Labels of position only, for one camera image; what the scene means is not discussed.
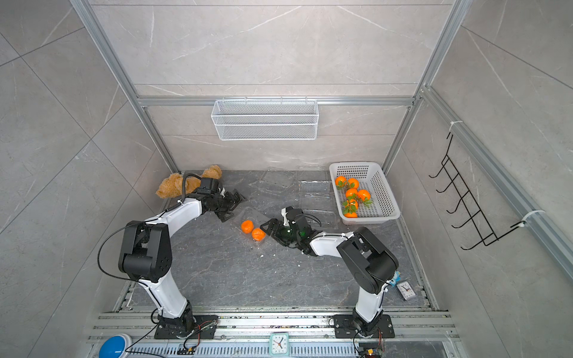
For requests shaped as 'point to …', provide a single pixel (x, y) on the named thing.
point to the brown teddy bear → (171, 186)
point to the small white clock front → (279, 344)
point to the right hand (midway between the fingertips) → (266, 231)
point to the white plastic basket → (370, 177)
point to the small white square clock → (406, 290)
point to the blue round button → (116, 346)
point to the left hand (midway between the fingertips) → (245, 201)
